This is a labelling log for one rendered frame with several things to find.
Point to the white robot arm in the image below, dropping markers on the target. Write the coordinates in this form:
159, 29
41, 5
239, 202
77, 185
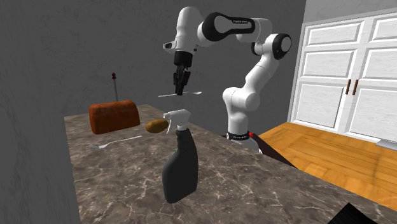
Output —
240, 99

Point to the brown potato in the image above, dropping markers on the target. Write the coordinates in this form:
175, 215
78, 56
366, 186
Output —
156, 126

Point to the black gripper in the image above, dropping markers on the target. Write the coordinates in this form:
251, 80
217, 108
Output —
183, 59

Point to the silver fork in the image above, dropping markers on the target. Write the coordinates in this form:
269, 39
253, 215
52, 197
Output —
119, 141

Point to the brown bread loaf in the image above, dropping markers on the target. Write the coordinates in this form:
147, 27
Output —
114, 117

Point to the white panelled cabinet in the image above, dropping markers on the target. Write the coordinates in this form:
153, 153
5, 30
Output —
328, 77

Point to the black spray bottle white nozzle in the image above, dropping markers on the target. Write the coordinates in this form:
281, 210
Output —
181, 167

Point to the silver spoon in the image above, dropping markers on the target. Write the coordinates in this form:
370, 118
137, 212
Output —
193, 92

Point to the grey stick with red knob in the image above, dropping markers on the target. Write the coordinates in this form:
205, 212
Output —
115, 90

